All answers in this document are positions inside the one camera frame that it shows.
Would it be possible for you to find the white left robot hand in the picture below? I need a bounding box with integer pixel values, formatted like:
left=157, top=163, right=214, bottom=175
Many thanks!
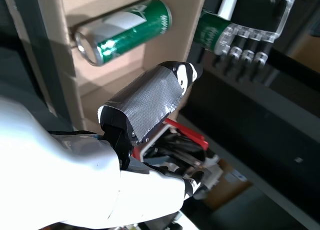
left=212, top=0, right=300, bottom=83

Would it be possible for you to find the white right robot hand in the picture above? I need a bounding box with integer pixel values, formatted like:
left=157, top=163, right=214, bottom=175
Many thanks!
left=0, top=61, right=209, bottom=230

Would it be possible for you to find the green white soda can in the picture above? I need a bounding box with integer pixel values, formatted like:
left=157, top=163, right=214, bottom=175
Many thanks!
left=74, top=0, right=173, bottom=67
left=193, top=10, right=234, bottom=53

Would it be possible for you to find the open cardboard box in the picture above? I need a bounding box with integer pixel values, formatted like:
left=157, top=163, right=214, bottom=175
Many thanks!
left=0, top=0, right=209, bottom=132

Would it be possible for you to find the white side table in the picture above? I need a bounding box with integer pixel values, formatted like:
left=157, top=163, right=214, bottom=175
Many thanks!
left=216, top=0, right=241, bottom=18

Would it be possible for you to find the orange wheeled cart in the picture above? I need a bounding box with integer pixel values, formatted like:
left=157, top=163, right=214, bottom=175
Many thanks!
left=131, top=118, right=210, bottom=163

